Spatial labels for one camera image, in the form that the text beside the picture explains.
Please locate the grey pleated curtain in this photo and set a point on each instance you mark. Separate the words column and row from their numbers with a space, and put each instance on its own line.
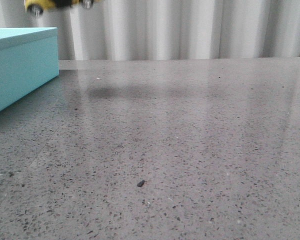
column 168, row 29

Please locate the turquoise blue storage box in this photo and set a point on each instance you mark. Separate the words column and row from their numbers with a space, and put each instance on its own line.
column 28, row 59

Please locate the small black debris piece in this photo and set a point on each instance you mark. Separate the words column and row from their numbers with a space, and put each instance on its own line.
column 141, row 183

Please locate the yellow toy beetle car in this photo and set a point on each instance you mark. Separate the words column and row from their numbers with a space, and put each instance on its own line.
column 38, row 7

